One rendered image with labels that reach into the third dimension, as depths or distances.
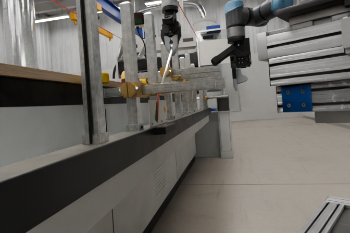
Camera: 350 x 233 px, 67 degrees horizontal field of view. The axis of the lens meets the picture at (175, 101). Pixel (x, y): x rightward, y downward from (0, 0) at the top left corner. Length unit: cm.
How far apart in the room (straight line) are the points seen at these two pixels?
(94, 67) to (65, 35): 1183
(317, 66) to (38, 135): 81
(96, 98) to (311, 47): 62
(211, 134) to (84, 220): 325
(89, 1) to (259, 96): 950
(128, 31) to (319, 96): 63
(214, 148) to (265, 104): 640
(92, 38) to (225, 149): 318
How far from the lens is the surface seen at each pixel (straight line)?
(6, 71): 73
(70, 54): 1224
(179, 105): 159
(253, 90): 1001
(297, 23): 91
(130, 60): 89
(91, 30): 66
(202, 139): 381
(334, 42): 87
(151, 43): 114
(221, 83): 111
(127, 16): 92
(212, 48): 367
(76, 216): 61
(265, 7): 113
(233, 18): 113
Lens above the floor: 78
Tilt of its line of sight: 1 degrees up
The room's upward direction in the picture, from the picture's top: 4 degrees counter-clockwise
